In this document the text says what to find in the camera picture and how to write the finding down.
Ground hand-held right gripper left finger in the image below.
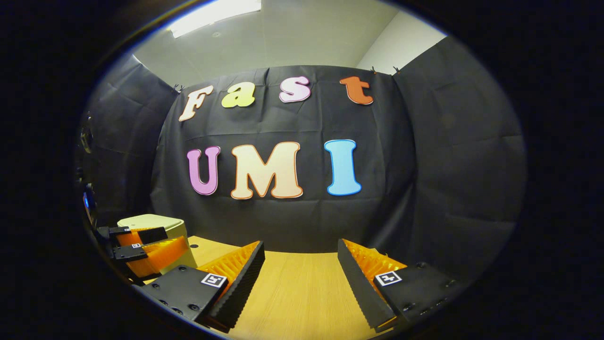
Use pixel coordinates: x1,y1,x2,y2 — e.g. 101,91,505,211
142,241,266,333

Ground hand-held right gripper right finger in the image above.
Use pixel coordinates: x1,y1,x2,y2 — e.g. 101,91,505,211
337,238,468,333

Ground green desktop garbage bin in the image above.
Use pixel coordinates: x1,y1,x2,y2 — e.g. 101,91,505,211
117,214,198,279

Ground wooden desktop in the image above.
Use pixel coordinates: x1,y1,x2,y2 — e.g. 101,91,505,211
142,235,394,338

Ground black backdrop cloth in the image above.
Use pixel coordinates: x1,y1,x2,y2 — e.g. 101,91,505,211
75,35,527,284

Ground ceiling light panel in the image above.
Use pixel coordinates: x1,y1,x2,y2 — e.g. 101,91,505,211
168,0,262,38

